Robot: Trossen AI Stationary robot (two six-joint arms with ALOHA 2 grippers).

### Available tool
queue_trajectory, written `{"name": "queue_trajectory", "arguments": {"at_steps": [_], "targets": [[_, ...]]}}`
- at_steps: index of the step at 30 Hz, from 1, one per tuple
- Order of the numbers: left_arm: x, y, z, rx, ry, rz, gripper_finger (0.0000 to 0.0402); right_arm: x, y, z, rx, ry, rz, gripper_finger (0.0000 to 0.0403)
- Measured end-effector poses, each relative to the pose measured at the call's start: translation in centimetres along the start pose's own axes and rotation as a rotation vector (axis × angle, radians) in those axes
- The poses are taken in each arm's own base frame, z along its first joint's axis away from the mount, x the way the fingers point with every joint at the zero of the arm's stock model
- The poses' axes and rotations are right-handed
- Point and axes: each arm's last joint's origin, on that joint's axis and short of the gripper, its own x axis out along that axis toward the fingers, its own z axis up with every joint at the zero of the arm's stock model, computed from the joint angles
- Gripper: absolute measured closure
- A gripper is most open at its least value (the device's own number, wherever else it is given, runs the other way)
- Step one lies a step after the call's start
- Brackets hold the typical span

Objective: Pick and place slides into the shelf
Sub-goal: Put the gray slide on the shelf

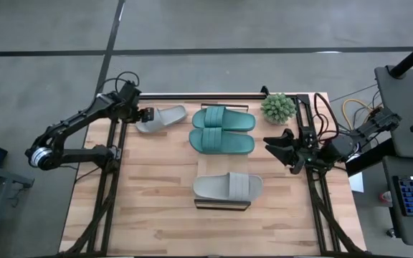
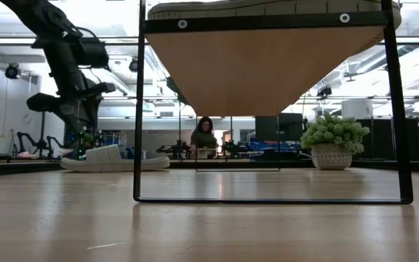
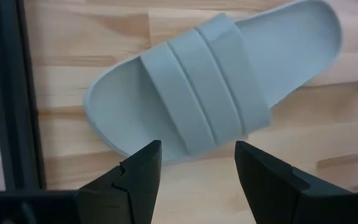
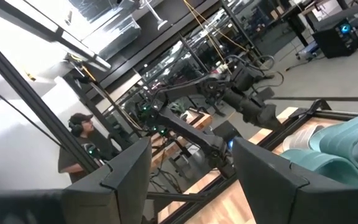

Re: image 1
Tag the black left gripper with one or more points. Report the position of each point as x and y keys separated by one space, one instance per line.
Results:
x=131 y=104

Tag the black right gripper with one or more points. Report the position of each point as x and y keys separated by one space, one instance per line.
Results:
x=308 y=152

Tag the grey rubber slide sandal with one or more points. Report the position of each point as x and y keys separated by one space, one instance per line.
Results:
x=167 y=116
x=228 y=186

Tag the green rubber slide sandal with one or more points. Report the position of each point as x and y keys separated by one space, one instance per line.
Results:
x=224 y=118
x=221 y=141

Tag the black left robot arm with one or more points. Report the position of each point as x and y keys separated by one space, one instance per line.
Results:
x=70 y=125

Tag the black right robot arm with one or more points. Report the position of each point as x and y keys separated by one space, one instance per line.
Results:
x=364 y=132

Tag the black-framed wooden shelf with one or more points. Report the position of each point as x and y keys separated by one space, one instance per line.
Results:
x=222 y=163

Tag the small green potted plant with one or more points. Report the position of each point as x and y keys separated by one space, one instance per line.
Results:
x=279 y=107

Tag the white paper sheet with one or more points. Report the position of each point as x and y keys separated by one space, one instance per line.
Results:
x=356 y=182

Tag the grey desk with pole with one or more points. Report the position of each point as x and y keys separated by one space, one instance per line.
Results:
x=403 y=107

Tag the black desk caster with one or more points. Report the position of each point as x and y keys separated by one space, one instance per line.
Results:
x=391 y=233

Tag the grey keyboard desk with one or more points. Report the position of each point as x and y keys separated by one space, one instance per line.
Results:
x=407 y=229

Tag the black monitor pole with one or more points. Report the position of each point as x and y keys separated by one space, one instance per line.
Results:
x=412 y=57

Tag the grey metal bracket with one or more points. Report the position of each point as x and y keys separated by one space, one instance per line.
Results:
x=116 y=153

